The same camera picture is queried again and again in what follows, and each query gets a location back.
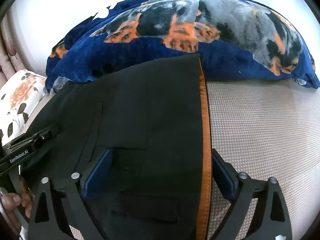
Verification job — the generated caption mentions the black pants orange waistband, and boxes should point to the black pants orange waistband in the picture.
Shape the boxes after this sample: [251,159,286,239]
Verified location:
[22,54,212,239]

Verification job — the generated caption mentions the person's left hand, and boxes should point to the person's left hand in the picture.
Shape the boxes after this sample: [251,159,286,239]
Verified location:
[1,192,33,232]

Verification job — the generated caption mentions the white floral pillow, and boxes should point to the white floral pillow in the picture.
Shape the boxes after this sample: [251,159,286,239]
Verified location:
[1,69,47,145]

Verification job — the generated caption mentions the beige woven mattress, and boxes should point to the beige woven mattress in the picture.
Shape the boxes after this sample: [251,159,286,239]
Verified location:
[205,80,319,239]

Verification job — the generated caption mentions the beige patterned curtain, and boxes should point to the beige patterned curtain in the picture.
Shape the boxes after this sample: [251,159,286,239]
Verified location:
[0,15,25,87]

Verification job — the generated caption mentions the blue dog print blanket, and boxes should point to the blue dog print blanket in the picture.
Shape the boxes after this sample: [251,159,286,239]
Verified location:
[46,0,319,92]

